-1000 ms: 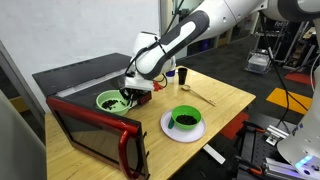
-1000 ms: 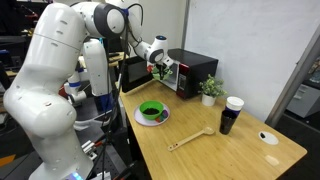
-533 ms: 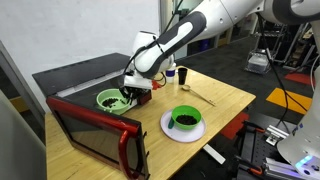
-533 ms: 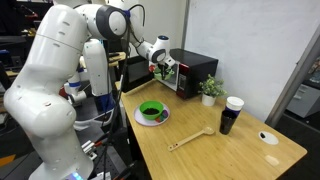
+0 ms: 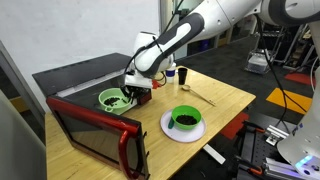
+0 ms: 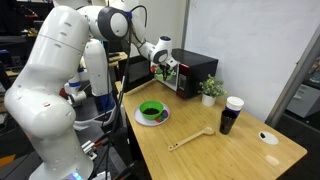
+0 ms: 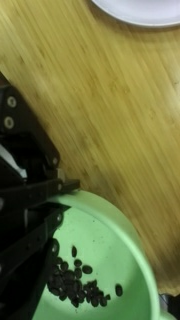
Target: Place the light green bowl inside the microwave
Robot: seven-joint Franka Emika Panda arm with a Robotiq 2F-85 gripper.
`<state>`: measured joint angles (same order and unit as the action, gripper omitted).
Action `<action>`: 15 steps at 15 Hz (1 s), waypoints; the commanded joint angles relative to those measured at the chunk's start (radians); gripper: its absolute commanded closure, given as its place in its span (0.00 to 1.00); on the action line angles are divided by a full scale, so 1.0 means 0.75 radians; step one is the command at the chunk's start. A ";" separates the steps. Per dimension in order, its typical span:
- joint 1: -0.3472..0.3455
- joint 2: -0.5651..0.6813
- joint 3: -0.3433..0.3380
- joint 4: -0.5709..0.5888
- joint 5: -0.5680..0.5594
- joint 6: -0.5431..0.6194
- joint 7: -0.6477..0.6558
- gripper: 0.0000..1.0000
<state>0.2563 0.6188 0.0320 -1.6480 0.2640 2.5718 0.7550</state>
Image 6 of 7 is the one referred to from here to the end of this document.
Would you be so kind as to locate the light green bowl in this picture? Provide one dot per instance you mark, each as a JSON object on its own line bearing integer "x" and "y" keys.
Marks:
{"x": 170, "y": 75}

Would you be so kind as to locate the white cup with blue sleeve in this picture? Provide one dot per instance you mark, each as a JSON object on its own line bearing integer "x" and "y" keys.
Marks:
{"x": 235, "y": 103}

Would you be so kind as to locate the dark green bowl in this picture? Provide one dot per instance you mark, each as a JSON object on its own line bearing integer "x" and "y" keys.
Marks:
{"x": 145, "y": 108}

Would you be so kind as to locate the wooden spoon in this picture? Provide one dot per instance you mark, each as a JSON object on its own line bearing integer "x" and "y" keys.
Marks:
{"x": 190, "y": 138}

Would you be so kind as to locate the grey metal frame post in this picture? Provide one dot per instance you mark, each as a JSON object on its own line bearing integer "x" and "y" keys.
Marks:
{"x": 293, "y": 76}

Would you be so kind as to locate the black cup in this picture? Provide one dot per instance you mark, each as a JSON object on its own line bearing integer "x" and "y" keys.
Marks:
{"x": 227, "y": 123}

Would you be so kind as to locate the purple toy grape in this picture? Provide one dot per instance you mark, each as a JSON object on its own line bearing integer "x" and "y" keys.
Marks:
{"x": 165, "y": 113}

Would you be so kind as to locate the white cup lid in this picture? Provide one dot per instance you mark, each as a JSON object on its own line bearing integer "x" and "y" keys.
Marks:
{"x": 270, "y": 139}

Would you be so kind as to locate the teal and red toy strawberry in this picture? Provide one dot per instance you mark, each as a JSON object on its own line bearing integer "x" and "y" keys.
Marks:
{"x": 158, "y": 119}

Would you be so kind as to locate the black and red microwave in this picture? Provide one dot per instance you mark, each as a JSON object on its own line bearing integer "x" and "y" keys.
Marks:
{"x": 196, "y": 71}

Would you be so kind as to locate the small potted plant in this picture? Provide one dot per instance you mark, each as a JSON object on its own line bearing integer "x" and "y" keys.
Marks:
{"x": 211, "y": 88}

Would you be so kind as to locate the grey filing cabinet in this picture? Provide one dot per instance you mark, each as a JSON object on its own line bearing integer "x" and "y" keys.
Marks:
{"x": 303, "y": 100}

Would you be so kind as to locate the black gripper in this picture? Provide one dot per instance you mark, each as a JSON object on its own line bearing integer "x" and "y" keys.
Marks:
{"x": 164, "y": 68}

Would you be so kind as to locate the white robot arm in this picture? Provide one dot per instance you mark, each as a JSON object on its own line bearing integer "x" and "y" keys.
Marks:
{"x": 53, "y": 83}

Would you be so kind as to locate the lavender plate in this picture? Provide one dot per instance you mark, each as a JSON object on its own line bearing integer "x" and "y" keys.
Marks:
{"x": 141, "y": 119}

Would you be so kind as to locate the heap of coffee beans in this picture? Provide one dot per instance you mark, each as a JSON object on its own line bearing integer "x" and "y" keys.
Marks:
{"x": 151, "y": 111}

